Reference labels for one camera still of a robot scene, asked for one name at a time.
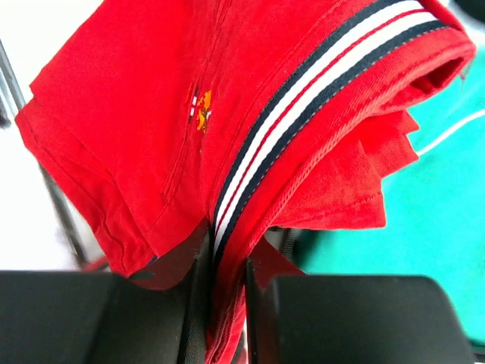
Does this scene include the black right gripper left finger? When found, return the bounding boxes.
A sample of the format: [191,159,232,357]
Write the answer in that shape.
[1,221,211,363]

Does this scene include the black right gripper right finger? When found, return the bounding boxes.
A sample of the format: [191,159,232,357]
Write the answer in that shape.
[246,240,475,363]

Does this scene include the green jacket with orange letter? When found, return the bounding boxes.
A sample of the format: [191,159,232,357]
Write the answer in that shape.
[295,51,484,345]

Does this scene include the red polo shirt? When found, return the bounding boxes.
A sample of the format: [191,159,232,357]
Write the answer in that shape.
[15,0,477,363]

